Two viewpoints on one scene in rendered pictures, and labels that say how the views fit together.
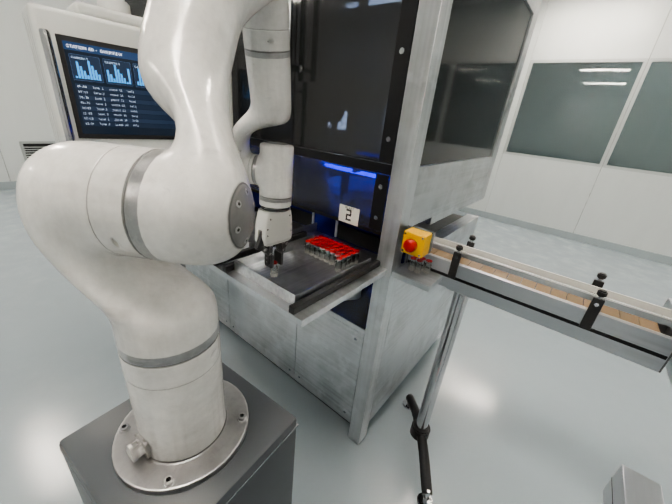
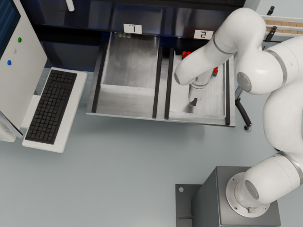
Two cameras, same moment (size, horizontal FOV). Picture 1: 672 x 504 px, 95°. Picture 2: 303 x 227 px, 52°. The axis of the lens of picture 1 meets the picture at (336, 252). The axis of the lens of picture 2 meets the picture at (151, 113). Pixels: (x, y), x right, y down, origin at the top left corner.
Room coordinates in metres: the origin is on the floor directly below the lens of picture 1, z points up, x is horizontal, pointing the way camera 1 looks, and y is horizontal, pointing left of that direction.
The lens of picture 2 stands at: (0.33, 0.71, 2.19)
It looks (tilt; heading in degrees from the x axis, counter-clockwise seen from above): 65 degrees down; 326
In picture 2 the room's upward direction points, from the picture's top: 2 degrees clockwise
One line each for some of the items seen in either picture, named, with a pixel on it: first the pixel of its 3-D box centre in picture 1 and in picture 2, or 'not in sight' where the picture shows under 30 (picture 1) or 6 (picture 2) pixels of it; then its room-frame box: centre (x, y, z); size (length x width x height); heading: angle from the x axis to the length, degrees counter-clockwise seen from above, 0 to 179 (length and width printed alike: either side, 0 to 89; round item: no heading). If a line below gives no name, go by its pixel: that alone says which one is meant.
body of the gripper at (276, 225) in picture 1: (274, 223); (196, 86); (0.79, 0.17, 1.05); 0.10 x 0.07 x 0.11; 143
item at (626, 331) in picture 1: (518, 281); (302, 29); (0.84, -0.56, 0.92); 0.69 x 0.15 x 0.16; 53
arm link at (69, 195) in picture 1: (132, 249); (267, 181); (0.32, 0.24, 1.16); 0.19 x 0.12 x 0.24; 86
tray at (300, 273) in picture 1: (305, 263); (198, 83); (0.86, 0.09, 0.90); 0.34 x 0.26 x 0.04; 143
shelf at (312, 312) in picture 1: (279, 250); (163, 76); (1.00, 0.20, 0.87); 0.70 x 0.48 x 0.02; 53
